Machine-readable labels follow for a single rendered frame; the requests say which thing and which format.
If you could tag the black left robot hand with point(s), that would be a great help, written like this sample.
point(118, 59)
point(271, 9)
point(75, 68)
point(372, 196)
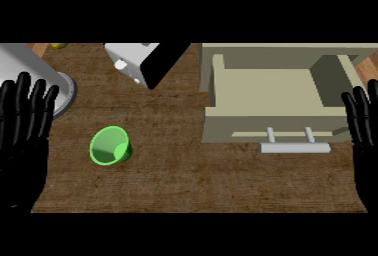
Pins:
point(23, 140)

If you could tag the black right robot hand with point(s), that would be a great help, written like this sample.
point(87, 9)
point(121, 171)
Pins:
point(366, 133)

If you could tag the green plastic cup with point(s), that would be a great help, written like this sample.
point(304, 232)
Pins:
point(110, 146)

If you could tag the beige open drawer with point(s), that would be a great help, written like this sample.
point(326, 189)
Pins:
point(276, 100)

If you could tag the beige drawer cabinet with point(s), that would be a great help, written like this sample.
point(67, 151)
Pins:
point(290, 50)

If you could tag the silver cylindrical pot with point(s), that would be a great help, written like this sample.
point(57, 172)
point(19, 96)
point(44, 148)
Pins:
point(31, 73)

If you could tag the yellow fruit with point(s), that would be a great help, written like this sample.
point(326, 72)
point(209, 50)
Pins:
point(59, 45)

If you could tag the white and black appliance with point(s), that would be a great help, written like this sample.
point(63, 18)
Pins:
point(149, 61)

